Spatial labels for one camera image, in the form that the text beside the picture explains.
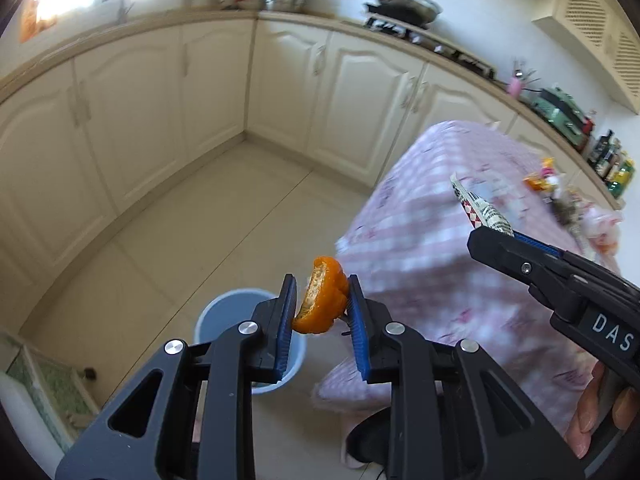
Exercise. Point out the pink checked tablecloth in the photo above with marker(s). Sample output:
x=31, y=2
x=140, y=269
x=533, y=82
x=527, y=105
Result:
x=425, y=240

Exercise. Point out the dark scraps pile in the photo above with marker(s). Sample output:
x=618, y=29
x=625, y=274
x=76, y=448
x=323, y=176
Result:
x=567, y=212

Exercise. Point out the green electric grill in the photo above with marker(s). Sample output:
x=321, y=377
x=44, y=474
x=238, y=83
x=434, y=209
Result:
x=555, y=110

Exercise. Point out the black gas stove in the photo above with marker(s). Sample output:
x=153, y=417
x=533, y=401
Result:
x=430, y=42

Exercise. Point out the cream lattice wall cabinet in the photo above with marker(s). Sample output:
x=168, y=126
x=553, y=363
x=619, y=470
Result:
x=590, y=25

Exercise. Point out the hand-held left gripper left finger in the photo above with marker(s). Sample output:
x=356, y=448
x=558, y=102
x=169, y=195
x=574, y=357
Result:
x=286, y=330

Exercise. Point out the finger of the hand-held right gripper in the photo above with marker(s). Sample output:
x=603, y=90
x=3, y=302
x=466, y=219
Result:
x=505, y=252
x=542, y=247

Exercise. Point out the clear plastic bag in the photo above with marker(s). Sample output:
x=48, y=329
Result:
x=602, y=230

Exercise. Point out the orange peel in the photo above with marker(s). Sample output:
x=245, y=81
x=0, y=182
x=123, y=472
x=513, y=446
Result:
x=325, y=305

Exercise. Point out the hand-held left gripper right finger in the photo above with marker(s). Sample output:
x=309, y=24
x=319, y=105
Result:
x=357, y=330

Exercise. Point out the dark glass bottle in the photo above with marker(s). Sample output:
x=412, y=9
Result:
x=600, y=147

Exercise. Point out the yellow green bottle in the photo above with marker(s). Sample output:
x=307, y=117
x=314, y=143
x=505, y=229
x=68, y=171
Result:
x=622, y=177

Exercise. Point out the checked paper wrapper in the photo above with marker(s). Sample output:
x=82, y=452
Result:
x=480, y=210

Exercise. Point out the pink utensil holder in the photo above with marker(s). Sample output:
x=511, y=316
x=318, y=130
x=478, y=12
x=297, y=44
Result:
x=515, y=85

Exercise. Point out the person's right hand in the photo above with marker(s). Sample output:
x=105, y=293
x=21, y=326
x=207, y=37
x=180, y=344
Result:
x=585, y=420

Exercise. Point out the dark sauce bottle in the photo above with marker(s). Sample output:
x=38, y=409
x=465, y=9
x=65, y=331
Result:
x=614, y=160

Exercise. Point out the cream kitchen base cabinets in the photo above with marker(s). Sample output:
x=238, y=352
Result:
x=150, y=110

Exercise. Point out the blue trash bin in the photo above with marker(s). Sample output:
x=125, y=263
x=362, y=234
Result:
x=225, y=310

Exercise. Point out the green patterned low table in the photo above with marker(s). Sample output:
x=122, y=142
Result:
x=45, y=385

